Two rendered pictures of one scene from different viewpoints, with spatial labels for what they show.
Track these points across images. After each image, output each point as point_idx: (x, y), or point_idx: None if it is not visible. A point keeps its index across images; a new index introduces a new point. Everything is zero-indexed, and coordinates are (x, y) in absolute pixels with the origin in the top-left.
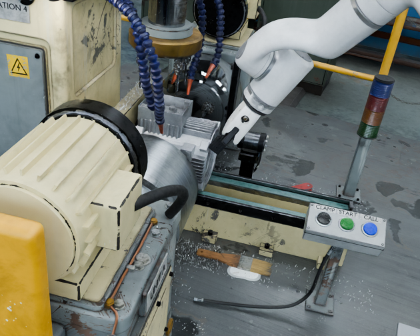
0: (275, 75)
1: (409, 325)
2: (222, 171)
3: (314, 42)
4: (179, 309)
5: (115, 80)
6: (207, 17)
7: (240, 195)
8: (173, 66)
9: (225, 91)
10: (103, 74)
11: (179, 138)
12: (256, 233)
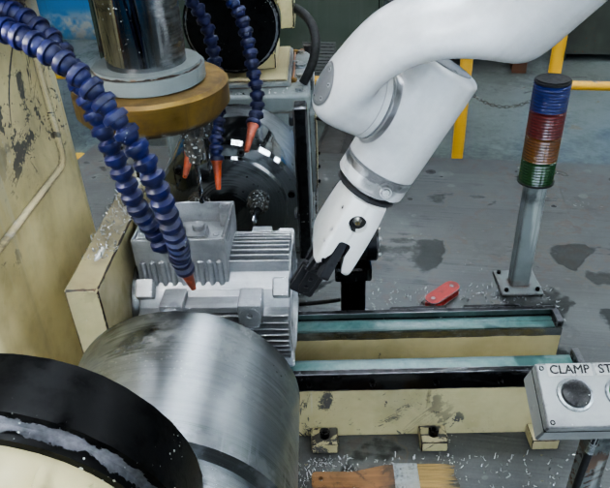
0: (407, 122)
1: None
2: (302, 295)
3: (495, 31)
4: None
5: (74, 194)
6: None
7: (357, 347)
8: (173, 138)
9: (283, 164)
10: (46, 191)
11: (228, 282)
12: (408, 412)
